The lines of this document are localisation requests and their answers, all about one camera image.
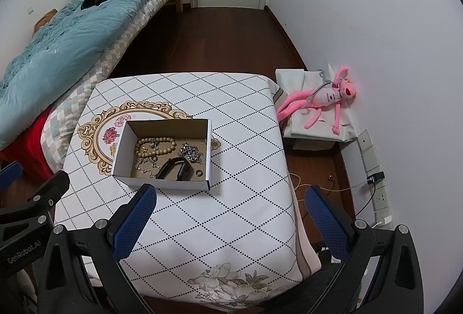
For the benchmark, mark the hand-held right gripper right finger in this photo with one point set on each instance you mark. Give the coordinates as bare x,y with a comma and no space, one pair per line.
325,220

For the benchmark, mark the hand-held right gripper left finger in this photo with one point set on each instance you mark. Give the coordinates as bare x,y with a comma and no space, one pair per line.
132,223

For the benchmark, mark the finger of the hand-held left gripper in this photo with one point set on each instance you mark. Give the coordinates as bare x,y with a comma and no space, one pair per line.
10,173
47,191

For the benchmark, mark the white cardboard box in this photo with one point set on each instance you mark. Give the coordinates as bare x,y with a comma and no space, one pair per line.
162,185

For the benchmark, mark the black smart band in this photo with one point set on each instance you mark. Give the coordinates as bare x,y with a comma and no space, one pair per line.
182,173

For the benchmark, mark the red cloth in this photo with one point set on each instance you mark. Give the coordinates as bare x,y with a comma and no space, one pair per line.
21,155

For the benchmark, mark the white charger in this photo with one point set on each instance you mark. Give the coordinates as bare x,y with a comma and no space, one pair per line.
385,220

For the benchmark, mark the black charger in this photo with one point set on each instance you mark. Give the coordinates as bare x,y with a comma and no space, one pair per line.
376,178

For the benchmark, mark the white diamond pattern tablecloth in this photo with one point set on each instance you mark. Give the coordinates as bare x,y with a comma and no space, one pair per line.
235,191

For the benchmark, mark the white cloth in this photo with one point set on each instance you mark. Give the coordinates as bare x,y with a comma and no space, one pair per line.
300,122

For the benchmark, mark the pink panther plush toy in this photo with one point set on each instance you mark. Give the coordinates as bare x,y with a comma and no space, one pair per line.
327,97

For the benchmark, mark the light blue quilt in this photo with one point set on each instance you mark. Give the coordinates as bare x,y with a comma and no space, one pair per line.
72,43

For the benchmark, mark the checkered bed mattress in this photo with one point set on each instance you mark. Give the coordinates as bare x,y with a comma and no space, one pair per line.
115,50

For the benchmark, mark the brown object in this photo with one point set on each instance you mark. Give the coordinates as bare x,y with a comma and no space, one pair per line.
45,19

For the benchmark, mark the white wall outlet strip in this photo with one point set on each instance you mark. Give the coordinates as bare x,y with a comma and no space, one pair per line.
370,155

